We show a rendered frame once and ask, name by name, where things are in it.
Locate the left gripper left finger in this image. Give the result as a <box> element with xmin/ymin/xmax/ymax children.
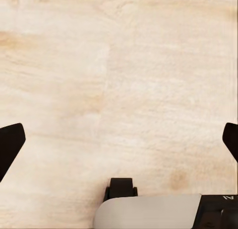
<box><xmin>0</xmin><ymin>123</ymin><xmax>26</xmax><ymax>182</ymax></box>

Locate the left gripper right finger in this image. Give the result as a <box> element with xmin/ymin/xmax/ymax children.
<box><xmin>222</xmin><ymin>122</ymin><xmax>238</xmax><ymax>163</ymax></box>

